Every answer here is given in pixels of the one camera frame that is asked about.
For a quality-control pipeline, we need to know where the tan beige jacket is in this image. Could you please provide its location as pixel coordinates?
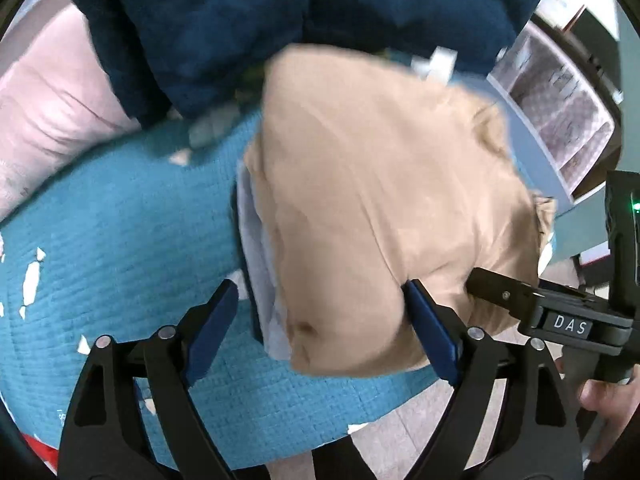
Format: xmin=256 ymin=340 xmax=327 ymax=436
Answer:
xmin=243 ymin=44 xmax=556 ymax=377

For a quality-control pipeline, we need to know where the person's right hand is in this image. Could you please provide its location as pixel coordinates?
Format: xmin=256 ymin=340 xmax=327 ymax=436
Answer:
xmin=578 ymin=376 xmax=639 ymax=463

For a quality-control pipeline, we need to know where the teal quilted bedspread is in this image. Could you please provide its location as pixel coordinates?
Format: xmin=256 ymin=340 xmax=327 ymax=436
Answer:
xmin=1 ymin=112 xmax=435 ymax=469

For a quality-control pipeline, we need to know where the patterned storage box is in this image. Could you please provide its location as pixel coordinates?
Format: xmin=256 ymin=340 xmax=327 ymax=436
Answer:
xmin=490 ymin=15 xmax=622 ymax=200

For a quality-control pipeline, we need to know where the light blue folded garment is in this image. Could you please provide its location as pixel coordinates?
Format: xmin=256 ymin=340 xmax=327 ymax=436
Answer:
xmin=236 ymin=162 xmax=291 ymax=361

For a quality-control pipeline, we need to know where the pink quilted duvet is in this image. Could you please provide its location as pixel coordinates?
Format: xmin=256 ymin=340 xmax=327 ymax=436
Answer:
xmin=1 ymin=4 xmax=139 ymax=218

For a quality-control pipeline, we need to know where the navy blue puffer coat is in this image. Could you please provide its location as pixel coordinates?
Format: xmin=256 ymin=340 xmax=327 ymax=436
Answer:
xmin=73 ymin=0 xmax=540 ymax=126

